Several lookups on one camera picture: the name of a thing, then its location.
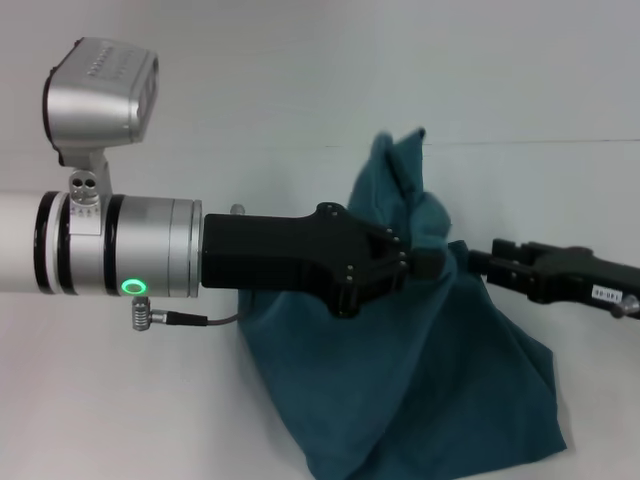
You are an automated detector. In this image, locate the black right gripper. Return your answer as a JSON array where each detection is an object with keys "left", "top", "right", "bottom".
[{"left": 467, "top": 238, "right": 640, "bottom": 321}]

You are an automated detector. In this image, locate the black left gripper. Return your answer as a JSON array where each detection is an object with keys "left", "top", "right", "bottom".
[{"left": 199, "top": 201, "right": 447, "bottom": 320}]

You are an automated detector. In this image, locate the dark cable with red sleeve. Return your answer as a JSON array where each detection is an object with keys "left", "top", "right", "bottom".
[{"left": 167, "top": 309, "right": 242, "bottom": 329}]

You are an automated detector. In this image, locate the silver elbow plug grey cable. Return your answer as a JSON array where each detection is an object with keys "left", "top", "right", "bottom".
[{"left": 611, "top": 294, "right": 640, "bottom": 319}]

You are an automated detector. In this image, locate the silver plug at left wrist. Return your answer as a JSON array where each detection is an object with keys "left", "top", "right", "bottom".
[{"left": 130, "top": 295, "right": 171, "bottom": 332}]

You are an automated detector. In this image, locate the teal blue shirt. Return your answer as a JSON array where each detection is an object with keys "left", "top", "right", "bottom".
[{"left": 234, "top": 127, "right": 569, "bottom": 480}]

